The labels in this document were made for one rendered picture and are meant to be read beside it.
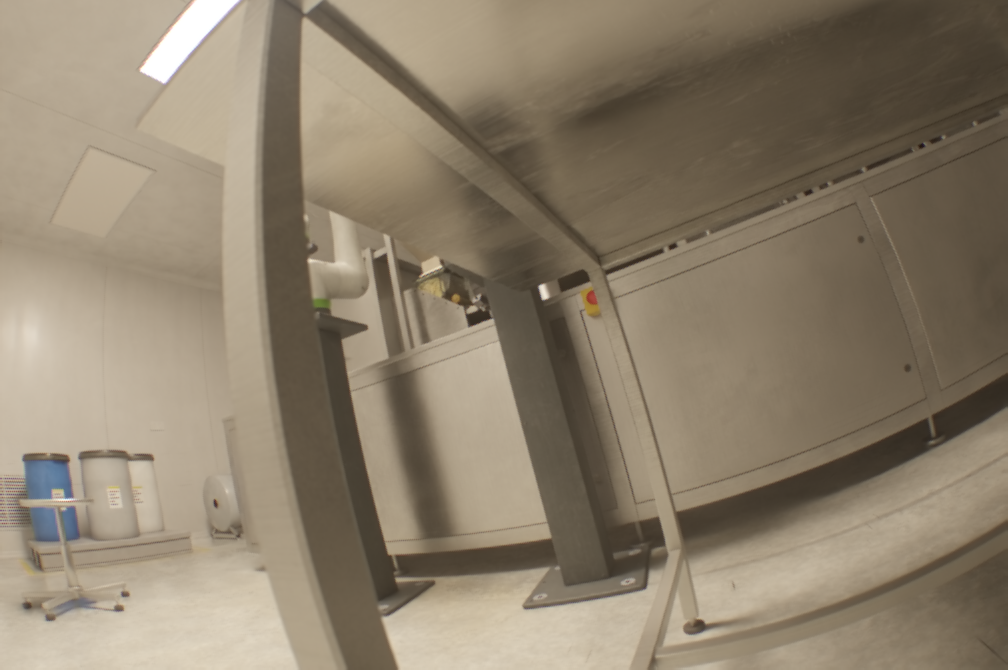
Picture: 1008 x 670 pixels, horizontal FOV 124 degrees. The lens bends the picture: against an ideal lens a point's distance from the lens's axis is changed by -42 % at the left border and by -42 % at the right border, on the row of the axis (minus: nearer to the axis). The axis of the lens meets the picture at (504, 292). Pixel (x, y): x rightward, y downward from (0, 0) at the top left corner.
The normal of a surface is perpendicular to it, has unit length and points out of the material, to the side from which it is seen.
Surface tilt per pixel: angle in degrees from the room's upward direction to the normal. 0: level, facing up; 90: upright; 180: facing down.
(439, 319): 90
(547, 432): 90
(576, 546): 90
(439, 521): 90
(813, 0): 180
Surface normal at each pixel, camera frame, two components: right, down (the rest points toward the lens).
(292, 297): 0.87, -0.35
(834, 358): -0.43, -0.17
